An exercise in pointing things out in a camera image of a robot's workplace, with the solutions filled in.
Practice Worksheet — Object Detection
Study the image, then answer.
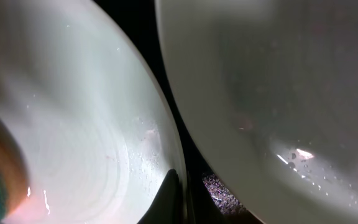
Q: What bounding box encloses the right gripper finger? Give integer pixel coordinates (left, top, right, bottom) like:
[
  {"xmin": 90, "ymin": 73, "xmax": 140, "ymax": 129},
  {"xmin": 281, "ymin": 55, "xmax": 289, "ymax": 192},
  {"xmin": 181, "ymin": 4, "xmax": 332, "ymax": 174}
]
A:
[{"xmin": 138, "ymin": 169, "xmax": 183, "ymax": 224}]

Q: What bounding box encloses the light blue plate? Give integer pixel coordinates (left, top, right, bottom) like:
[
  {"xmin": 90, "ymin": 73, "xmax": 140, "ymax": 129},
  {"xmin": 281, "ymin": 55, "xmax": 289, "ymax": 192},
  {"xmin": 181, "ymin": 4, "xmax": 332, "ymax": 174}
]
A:
[
  {"xmin": 0, "ymin": 1, "xmax": 186, "ymax": 223},
  {"xmin": 155, "ymin": 0, "xmax": 358, "ymax": 223}
]

